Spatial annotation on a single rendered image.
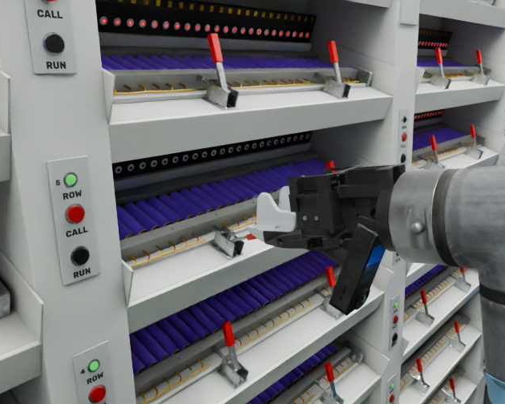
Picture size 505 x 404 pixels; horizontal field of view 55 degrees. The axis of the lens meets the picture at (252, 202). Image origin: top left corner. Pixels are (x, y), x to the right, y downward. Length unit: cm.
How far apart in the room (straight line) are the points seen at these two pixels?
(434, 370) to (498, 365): 110
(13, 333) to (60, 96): 23
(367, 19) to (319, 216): 56
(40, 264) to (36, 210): 5
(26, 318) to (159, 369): 25
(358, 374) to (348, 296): 60
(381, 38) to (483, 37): 70
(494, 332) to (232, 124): 38
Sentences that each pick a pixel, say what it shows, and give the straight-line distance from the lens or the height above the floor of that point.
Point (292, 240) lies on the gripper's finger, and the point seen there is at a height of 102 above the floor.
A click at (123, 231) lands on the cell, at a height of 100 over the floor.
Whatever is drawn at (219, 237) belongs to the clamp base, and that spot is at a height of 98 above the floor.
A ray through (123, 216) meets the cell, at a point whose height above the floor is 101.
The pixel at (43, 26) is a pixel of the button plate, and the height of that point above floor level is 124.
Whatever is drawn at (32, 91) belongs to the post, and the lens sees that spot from 48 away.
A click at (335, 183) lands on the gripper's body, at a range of 52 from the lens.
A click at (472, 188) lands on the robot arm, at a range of 44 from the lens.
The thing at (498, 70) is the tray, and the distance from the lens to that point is 163.
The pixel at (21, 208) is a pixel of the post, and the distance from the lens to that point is 48.
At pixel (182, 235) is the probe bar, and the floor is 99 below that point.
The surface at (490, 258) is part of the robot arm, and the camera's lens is 44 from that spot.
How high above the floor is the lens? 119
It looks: 14 degrees down
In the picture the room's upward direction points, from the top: 2 degrees counter-clockwise
